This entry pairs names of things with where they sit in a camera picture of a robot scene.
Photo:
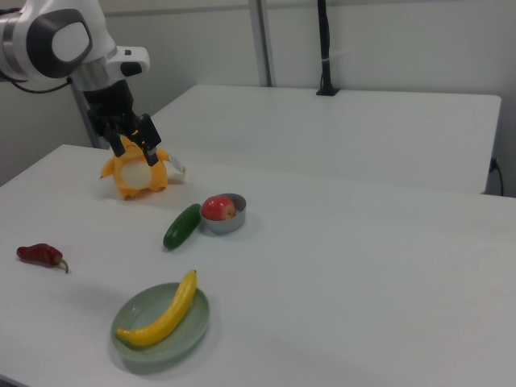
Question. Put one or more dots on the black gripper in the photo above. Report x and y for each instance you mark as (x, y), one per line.
(111, 101)

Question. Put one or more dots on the red chili pepper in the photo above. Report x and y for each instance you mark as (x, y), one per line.
(38, 253)

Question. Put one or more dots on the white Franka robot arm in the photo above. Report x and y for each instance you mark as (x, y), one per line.
(60, 40)

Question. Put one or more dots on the green plastic plate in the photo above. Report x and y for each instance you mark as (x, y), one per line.
(189, 322)

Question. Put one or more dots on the orange plush dinosaur toy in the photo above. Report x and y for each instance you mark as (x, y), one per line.
(137, 177)

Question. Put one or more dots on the green toy cucumber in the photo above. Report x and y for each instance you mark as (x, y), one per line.
(181, 227)

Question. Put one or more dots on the red toy apple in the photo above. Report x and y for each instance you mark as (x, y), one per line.
(215, 209)

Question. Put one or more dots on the round metal bowl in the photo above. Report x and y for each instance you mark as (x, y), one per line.
(225, 225)

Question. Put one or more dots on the yellow toy banana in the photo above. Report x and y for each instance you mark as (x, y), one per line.
(173, 312)

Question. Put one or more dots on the white side table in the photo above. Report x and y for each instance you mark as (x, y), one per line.
(342, 133)

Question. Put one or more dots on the grey partition wall post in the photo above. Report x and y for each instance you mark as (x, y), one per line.
(262, 40)

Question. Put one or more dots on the black camera stand pole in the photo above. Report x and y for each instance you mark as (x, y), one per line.
(324, 40)

